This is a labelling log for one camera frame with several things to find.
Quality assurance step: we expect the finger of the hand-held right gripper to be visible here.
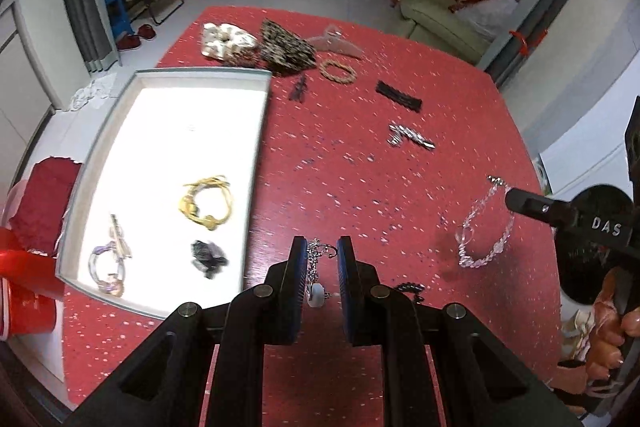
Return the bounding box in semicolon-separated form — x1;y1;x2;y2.
505;188;637;254

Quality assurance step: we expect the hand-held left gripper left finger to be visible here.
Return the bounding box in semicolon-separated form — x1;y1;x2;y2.
65;236;309;427

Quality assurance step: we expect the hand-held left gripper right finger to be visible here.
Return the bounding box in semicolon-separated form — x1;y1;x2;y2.
336;235;583;427

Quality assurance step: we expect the small silver charm earring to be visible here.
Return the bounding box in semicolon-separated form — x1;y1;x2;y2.
305;238;343;310

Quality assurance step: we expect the clear crystal bracelet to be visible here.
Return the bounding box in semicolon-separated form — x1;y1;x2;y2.
457;175;516;269

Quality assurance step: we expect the yellow hair tie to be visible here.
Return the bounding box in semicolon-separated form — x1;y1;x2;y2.
178;175;234;230

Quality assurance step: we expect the cream bow hair clip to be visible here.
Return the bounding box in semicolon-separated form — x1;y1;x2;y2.
109;213;133;260

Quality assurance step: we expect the white shallow cardboard box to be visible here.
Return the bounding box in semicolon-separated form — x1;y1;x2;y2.
55;67;273;320

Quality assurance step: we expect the purple hair tie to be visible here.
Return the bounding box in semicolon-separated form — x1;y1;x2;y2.
89;241;126;298

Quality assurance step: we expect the person's right hand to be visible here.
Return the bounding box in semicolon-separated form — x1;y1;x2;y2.
585;269;640;403

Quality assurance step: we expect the floral cloth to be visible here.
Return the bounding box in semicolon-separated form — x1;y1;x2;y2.
560;307;601;360

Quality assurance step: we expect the silver rhinestone hair clip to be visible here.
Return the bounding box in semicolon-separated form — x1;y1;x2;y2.
387;123;435;151

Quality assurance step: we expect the red ribbon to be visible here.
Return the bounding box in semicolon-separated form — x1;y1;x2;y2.
509;28;548;56

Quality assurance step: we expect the black rectangular barrette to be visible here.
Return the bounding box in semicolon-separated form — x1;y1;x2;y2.
375;80;423;112

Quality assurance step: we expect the white plastic bag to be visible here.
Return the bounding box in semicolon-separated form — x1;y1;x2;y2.
467;0;521;40

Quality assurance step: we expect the pale green sofa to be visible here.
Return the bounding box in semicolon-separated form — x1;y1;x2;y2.
400;0;493;62

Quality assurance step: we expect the leopard print scrunchie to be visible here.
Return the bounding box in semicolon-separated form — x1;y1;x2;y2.
260;19;317;75

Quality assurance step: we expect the clear plastic hair claw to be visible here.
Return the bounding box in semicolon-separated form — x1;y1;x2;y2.
306;24;366;58

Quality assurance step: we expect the cream dotted scrunchie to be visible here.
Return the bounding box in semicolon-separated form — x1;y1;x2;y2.
201;23;258;60

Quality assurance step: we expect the red knit cloth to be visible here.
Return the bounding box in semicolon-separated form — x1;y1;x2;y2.
10;157;83;253

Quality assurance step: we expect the red plastic stool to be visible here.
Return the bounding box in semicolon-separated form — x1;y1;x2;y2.
0;227;66;295

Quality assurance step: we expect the white cloth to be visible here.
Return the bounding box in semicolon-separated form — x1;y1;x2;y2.
67;79;118;112

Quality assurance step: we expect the blue plastic stool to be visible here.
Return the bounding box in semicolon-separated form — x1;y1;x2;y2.
103;0;135;38

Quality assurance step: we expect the black beaded bracelet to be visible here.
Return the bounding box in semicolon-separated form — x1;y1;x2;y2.
392;281;426;305

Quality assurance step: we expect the beige braided hair tie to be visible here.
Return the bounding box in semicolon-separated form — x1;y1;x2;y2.
320;59;358;84

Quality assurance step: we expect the brown coil hair tie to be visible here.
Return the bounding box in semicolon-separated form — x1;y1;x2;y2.
226;52;265;68

